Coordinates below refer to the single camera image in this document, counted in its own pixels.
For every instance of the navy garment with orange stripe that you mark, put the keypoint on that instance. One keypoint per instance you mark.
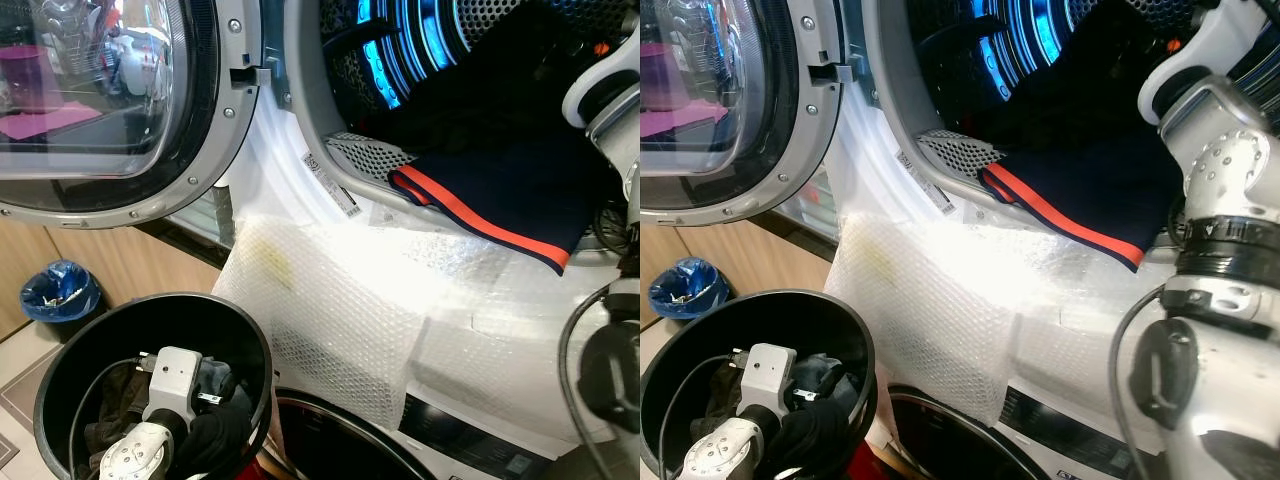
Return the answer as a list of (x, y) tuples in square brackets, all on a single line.
[(1090, 195), (500, 190)]

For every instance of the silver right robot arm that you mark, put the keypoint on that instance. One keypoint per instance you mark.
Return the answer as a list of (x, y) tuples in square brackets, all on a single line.
[(620, 140), (1225, 160)]

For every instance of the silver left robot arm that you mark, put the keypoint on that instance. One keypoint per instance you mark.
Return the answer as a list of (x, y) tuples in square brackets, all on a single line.
[(725, 450), (135, 455)]

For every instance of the bin with blue bag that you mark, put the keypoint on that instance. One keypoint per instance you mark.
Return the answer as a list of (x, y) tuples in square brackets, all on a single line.
[(685, 288), (60, 290)]

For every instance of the round glass dryer door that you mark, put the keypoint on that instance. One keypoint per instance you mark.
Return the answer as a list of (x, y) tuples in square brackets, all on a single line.
[(80, 100), (720, 100)]

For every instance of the olive brown garment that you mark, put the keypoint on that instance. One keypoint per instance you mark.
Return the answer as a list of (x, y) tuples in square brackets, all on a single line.
[(722, 400), (115, 410)]

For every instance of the black round laundry bucket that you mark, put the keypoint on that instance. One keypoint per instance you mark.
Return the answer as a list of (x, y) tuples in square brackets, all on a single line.
[(810, 320), (200, 320)]

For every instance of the blue grey garment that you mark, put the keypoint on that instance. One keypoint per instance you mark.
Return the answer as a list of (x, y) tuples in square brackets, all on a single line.
[(820, 372), (218, 378)]

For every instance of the white dryer housing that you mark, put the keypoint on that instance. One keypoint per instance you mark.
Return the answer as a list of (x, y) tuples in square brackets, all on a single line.
[(270, 160), (870, 160)]

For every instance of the black garment with red trim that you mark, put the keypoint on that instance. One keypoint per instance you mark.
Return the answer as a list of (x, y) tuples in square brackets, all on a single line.
[(820, 435), (220, 435)]

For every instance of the grey perforated lint filter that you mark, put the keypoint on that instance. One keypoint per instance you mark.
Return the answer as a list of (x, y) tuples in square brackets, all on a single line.
[(955, 150), (370, 155)]

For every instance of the white barcode label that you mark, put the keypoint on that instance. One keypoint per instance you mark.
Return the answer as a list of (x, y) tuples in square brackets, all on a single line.
[(925, 183), (330, 185)]

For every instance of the clear bubble wrap sheet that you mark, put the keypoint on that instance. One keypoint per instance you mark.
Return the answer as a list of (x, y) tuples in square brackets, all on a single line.
[(330, 300), (930, 300)]

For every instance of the perforated steel dryer drum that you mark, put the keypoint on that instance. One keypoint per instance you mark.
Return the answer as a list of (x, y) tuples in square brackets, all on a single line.
[(430, 30), (1040, 30)]

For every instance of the red plastic object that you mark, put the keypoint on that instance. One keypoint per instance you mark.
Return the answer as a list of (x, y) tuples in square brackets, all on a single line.
[(868, 465), (248, 470)]

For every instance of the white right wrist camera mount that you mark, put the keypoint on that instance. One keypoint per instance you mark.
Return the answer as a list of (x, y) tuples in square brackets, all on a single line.
[(1220, 50), (610, 75)]

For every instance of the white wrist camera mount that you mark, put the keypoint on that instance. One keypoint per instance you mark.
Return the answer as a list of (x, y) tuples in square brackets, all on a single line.
[(175, 380), (1220, 50), (768, 375), (610, 75)]

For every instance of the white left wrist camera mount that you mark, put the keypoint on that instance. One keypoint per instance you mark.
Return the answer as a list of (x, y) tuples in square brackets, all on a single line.
[(175, 380), (768, 375)]

